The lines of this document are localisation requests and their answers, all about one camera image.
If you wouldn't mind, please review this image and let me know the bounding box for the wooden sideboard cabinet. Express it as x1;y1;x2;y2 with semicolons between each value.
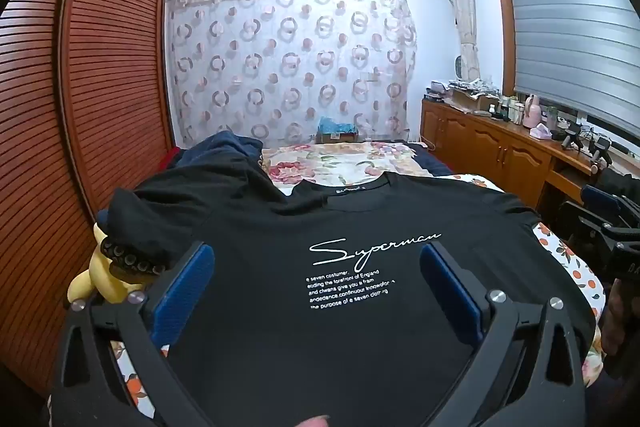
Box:
420;99;616;210

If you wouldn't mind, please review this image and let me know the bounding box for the orange-print white bed sheet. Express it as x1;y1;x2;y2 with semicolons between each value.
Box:
110;172;601;408

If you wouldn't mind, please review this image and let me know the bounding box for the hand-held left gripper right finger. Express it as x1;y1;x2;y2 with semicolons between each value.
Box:
419;242;588;427

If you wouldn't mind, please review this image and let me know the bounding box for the sheer circle-patterned curtain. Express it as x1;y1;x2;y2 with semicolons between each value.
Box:
165;0;418;148

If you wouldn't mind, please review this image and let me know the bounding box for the cardboard box with blue bags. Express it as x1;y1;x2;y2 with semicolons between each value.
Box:
316;117;361;144

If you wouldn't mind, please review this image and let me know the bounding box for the navy blanket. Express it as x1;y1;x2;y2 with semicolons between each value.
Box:
400;142;456;178

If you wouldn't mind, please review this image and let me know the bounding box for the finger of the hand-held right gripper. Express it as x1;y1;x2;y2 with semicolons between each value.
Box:
580;184;640;228
557;202;621;258

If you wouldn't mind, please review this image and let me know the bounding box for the wooden louvered wardrobe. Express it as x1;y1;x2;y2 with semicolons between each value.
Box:
0;0;176;388

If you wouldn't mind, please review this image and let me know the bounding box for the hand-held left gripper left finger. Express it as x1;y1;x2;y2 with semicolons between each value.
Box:
50;241;216;427

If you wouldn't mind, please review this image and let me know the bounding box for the row of small bottles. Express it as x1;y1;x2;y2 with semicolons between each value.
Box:
487;96;526;122

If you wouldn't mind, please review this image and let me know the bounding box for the yellow plush toy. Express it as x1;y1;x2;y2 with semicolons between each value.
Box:
67;222;151;308

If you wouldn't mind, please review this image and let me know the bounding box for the tied white lace curtain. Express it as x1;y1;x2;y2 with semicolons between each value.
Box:
442;0;483;82

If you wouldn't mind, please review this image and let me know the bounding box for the floral blanket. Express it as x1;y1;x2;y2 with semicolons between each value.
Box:
262;141;426;195

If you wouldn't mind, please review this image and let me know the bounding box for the black printed t-shirt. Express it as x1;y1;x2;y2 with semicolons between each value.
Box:
107;167;598;427

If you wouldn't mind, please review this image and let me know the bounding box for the open cardboard box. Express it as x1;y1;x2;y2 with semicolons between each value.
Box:
452;92;493;112

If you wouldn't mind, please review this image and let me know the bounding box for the pink bottle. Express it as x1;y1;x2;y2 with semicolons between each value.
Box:
522;94;543;128

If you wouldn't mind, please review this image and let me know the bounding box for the grey window blind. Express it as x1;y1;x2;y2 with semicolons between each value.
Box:
500;0;640;118

